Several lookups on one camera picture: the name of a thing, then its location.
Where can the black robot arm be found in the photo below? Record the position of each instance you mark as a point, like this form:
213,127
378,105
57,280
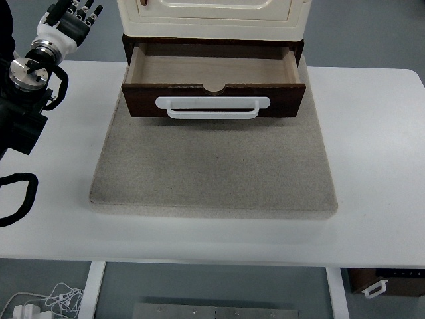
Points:
29,85

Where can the white drawer handle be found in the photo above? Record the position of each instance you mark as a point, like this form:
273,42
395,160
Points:
212,108

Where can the white handle on floor box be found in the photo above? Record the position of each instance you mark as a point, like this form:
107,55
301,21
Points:
375,289

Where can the cream upper cabinet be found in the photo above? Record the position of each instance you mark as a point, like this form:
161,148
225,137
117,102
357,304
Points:
236,20

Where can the white table leg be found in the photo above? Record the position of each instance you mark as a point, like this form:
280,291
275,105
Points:
92,290
337,293

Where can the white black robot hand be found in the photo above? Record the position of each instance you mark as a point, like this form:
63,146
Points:
65,26

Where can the brown box on floor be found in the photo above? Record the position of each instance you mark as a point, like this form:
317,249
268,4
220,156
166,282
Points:
401,282

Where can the beige felt mat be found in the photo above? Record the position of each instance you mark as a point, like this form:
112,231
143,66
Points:
263,168

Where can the white power adapter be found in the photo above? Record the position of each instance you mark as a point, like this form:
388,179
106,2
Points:
29,311

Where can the white left table leg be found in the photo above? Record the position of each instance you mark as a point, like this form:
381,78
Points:
92,290

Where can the dark wooden drawer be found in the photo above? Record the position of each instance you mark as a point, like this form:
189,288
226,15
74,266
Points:
159,70

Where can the white right table leg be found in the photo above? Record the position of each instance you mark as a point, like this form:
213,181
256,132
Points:
337,293

